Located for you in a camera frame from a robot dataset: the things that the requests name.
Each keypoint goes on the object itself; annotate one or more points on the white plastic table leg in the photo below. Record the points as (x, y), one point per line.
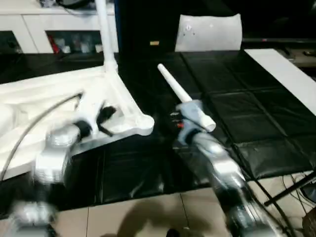
(104, 29)
(175, 86)

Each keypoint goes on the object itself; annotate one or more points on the white plastic table top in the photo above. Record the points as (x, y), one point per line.
(49, 94)

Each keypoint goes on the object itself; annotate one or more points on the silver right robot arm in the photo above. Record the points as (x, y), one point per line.
(217, 163)

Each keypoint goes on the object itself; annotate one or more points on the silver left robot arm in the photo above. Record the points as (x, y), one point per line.
(54, 158)

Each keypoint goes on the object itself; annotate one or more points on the small tan label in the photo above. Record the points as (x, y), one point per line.
(154, 43)

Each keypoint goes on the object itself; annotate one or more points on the dark round pot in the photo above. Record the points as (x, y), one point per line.
(74, 3)

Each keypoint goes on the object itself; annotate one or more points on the flat white board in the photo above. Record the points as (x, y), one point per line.
(281, 71)

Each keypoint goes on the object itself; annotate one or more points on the white cabinet with glass doors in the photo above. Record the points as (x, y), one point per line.
(29, 24)

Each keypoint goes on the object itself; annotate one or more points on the black floor rod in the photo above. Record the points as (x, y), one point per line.
(291, 188)

